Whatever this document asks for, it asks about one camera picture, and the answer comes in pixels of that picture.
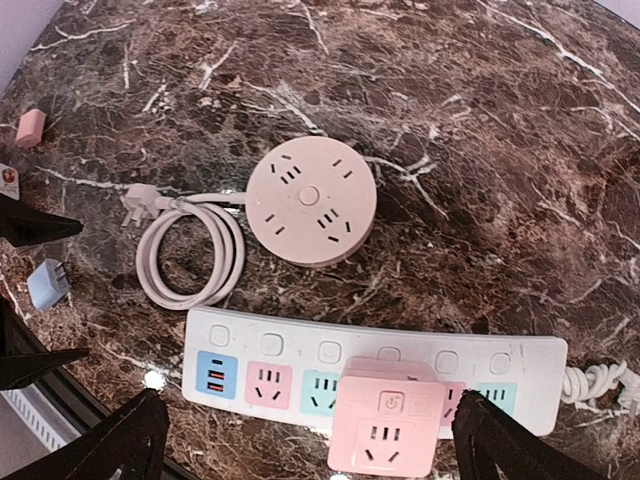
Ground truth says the white plug adapter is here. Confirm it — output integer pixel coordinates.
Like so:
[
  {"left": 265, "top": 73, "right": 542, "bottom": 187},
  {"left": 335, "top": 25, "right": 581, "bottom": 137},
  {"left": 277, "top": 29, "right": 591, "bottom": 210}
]
[{"left": 0, "top": 163, "right": 20, "bottom": 201}]

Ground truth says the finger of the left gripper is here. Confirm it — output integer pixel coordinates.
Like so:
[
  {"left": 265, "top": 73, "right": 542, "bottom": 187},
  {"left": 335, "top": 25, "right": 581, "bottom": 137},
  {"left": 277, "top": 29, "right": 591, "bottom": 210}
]
[
  {"left": 0, "top": 195, "right": 83, "bottom": 247},
  {"left": 1, "top": 297, "right": 90, "bottom": 391}
]

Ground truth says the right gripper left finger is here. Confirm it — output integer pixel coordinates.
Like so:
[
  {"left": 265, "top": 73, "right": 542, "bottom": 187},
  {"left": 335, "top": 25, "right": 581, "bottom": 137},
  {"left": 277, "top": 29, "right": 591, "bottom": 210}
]
[{"left": 7, "top": 389, "right": 169, "bottom": 480}]

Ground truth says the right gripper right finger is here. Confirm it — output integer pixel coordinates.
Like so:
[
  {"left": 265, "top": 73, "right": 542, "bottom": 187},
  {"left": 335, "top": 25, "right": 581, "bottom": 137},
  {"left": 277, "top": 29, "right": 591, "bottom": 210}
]
[{"left": 452, "top": 390, "right": 603, "bottom": 480}]

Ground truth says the pink cube socket adapter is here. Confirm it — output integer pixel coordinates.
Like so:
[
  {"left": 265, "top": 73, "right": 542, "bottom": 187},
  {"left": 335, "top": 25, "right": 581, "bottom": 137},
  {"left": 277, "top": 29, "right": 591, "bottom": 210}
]
[{"left": 327, "top": 357, "right": 445, "bottom": 478}]

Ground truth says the white slotted cable duct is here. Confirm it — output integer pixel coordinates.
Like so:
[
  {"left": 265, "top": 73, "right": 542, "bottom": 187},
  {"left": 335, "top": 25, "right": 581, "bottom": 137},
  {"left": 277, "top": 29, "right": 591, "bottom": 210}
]
[{"left": 1, "top": 385, "right": 81, "bottom": 452}]

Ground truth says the white multicolour power strip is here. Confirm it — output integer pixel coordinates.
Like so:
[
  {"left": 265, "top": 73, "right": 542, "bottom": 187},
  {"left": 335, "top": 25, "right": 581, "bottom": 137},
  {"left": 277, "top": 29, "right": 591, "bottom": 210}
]
[{"left": 182, "top": 307, "right": 568, "bottom": 439}]

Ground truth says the white power strip cable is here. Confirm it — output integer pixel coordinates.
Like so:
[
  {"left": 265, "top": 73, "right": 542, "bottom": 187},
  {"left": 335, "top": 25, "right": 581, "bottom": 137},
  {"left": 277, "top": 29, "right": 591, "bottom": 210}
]
[{"left": 562, "top": 360, "right": 640, "bottom": 411}]

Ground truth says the pink round power socket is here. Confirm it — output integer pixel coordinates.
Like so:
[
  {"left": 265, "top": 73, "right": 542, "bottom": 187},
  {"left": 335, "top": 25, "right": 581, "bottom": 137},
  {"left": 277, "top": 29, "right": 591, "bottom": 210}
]
[{"left": 245, "top": 136, "right": 377, "bottom": 267}]

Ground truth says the blue plug adapter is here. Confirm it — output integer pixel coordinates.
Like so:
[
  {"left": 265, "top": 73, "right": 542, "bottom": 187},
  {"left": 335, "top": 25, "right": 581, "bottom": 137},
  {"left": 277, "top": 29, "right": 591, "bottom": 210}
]
[{"left": 27, "top": 258, "right": 71, "bottom": 310}]

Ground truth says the pink coiled cable with plug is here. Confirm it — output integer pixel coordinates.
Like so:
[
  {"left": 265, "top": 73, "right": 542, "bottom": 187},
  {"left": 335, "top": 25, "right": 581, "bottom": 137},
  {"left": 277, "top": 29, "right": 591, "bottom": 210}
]
[{"left": 119, "top": 183, "right": 250, "bottom": 310}]

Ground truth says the small pink plug adapter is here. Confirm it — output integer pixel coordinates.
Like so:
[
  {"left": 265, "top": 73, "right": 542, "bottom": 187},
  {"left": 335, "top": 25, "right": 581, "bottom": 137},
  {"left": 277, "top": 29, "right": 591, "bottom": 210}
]
[{"left": 15, "top": 109, "right": 46, "bottom": 148}]

